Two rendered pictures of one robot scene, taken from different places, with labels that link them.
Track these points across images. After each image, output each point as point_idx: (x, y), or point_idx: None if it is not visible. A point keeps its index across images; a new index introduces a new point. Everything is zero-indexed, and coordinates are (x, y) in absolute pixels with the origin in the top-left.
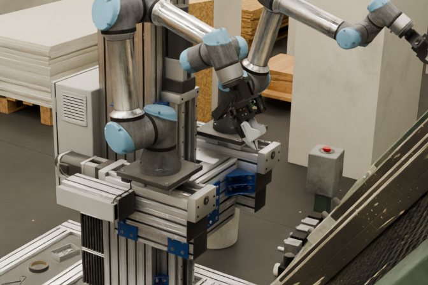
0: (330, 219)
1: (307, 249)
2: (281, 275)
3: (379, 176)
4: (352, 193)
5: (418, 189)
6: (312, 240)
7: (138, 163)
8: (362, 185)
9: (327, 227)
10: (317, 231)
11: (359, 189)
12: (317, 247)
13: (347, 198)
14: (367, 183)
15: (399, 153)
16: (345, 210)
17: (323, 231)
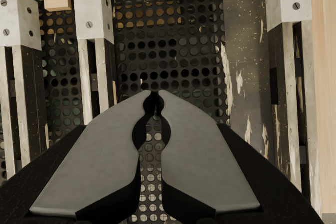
0: (279, 21)
1: (98, 90)
2: (91, 36)
3: (283, 127)
4: (292, 74)
5: None
6: None
7: None
8: (285, 99)
9: (276, 7)
10: None
11: (284, 90)
12: (28, 156)
13: (284, 65)
14: (284, 107)
15: (287, 174)
16: (278, 50)
17: None
